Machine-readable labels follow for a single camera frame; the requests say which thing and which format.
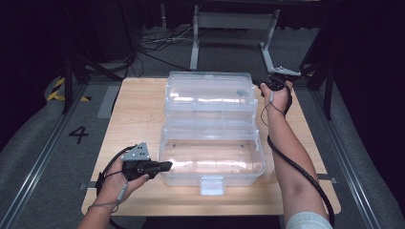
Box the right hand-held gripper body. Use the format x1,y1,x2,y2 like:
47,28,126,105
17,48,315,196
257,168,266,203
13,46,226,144
262,66,302,93

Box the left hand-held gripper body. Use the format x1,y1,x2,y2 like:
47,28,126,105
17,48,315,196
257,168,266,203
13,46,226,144
120,141,160,181

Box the clear plastic storage box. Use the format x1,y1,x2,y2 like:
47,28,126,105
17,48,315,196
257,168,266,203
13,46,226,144
158,70,267,197

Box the person's right hand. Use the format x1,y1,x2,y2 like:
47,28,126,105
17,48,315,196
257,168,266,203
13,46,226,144
260,80,294,113

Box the person's left hand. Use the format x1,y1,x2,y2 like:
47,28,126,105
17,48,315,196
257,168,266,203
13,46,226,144
95,156,150,208

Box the black metal stand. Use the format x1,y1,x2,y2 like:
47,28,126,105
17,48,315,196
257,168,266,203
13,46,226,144
61,52,124,115
282,55,336,121

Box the person's dark clothing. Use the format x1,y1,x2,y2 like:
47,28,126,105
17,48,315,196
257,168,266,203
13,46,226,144
141,216,283,229

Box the yellow black hazard tape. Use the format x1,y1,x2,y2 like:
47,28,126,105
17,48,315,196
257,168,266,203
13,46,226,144
46,76,92,103

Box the black tape strip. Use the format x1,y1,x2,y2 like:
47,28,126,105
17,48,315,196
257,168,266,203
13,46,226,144
317,173,338,184

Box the white sleeve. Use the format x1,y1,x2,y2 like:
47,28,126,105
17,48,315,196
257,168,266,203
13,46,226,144
285,211,334,229

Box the grey wrist strap cord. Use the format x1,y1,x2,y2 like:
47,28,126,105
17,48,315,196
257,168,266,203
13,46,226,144
87,181,130,214
260,91,287,128

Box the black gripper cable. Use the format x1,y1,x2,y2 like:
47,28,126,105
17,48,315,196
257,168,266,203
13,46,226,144
266,77,336,228
95,144,139,229

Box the grey metal table frame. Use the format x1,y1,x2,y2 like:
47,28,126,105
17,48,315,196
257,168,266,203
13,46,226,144
189,4,281,74

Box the tangle of floor cables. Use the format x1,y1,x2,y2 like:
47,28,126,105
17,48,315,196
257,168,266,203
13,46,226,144
137,25,204,80

